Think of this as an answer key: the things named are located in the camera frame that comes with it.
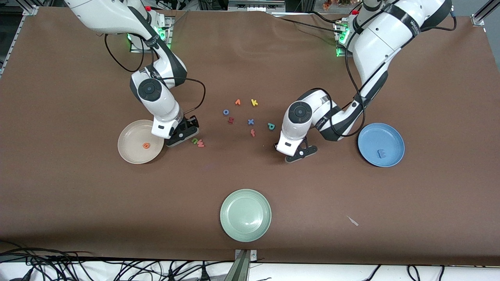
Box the grey metal box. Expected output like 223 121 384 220
228 0 286 11

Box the pale green round plate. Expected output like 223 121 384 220
220 189 272 242

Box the blue round plate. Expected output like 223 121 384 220
358 123 405 167

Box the black cable bundle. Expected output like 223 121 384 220
0 240 235 281

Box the metal camera mount pole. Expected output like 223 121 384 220
225 249 258 281

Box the brown table cover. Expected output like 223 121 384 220
0 7 500 267

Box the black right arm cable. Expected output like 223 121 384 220
104 33 206 117

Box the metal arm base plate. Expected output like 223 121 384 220
336 20 352 59
156 16 175 53

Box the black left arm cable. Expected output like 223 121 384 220
312 8 457 137

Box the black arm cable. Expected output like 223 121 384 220
104 33 206 117
312 8 457 137

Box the black base power cable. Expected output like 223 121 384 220
273 11 344 36

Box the beige round plate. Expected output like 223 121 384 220
118 119 165 164

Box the aluminium profile with bracket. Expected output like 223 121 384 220
471 0 500 26

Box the aluminium frame rail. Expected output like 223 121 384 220
0 5 39 76

